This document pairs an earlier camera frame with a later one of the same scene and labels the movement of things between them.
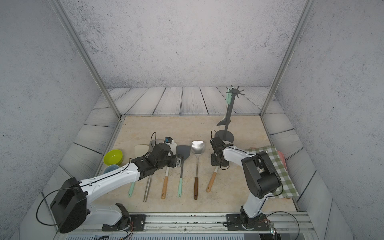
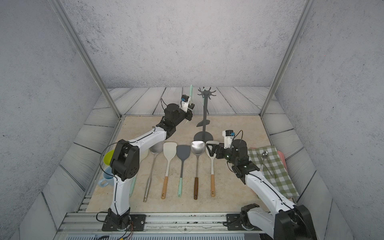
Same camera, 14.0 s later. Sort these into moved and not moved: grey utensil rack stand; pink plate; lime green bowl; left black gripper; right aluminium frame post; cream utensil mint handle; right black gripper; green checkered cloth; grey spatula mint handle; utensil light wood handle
Moved: grey utensil rack stand; left black gripper; utensil light wood handle; cream utensil mint handle; right black gripper
Not moved: lime green bowl; green checkered cloth; right aluminium frame post; pink plate; grey spatula mint handle
